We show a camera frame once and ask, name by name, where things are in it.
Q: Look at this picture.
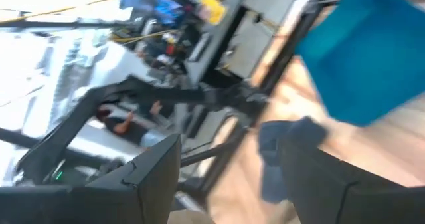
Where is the yellow cord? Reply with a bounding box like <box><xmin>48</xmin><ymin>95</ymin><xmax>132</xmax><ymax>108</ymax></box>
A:
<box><xmin>0</xmin><ymin>0</ymin><xmax>122</xmax><ymax>25</ymax></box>

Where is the yellow and white disc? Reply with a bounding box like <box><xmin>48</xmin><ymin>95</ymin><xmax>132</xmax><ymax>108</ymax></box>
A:
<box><xmin>197</xmin><ymin>0</ymin><xmax>227</xmax><ymax>26</ymax></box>

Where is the blue denim cap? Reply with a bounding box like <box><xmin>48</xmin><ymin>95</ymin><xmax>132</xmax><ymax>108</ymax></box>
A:
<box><xmin>258</xmin><ymin>116</ymin><xmax>329</xmax><ymax>205</ymax></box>

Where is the yellow cable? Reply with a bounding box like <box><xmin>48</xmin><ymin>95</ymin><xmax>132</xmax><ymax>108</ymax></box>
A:
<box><xmin>111</xmin><ymin>29</ymin><xmax>175</xmax><ymax>46</ymax></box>

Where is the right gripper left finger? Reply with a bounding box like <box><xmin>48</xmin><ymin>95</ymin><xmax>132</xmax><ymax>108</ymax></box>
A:
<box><xmin>71</xmin><ymin>133</ymin><xmax>182</xmax><ymax>224</ymax></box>

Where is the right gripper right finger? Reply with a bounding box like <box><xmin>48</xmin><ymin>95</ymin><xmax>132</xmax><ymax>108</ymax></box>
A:
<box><xmin>278</xmin><ymin>138</ymin><xmax>425</xmax><ymax>224</ymax></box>

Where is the black side desk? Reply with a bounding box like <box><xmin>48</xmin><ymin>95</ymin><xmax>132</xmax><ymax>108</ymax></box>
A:
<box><xmin>184</xmin><ymin>0</ymin><xmax>248</xmax><ymax>85</ymax></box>

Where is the computer monitor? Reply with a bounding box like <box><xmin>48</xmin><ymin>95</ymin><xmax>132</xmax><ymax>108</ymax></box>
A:
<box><xmin>114</xmin><ymin>0</ymin><xmax>185</xmax><ymax>25</ymax></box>

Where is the black metal table frame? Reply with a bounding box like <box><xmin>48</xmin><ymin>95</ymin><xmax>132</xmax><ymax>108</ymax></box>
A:
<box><xmin>175</xmin><ymin>0</ymin><xmax>425</xmax><ymax>201</ymax></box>

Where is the blue plastic bin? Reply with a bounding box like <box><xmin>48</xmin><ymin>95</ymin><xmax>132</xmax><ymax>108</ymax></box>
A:
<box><xmin>294</xmin><ymin>0</ymin><xmax>425</xmax><ymax>128</ymax></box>

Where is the person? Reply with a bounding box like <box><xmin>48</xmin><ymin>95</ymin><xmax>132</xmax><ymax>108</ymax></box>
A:
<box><xmin>95</xmin><ymin>100</ymin><xmax>164</xmax><ymax>147</ymax></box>

